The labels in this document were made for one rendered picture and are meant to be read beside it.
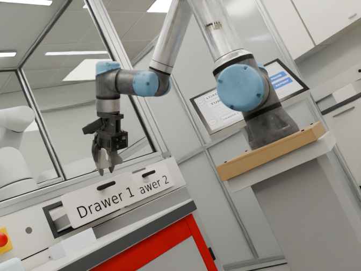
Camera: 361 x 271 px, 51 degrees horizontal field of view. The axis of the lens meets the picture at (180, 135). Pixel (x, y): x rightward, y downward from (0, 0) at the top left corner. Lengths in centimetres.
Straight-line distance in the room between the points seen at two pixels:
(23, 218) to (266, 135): 81
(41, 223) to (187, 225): 61
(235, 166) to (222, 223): 230
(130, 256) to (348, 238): 57
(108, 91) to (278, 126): 51
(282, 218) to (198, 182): 228
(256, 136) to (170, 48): 38
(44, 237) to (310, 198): 84
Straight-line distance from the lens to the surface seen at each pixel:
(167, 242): 84
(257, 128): 110
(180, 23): 122
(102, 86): 116
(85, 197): 129
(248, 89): 96
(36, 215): 136
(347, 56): 460
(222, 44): 101
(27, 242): 133
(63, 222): 133
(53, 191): 141
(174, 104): 330
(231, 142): 299
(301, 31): 439
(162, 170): 170
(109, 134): 118
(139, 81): 110
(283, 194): 107
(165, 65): 122
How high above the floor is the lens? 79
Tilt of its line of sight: 7 degrees up
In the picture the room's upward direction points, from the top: 25 degrees counter-clockwise
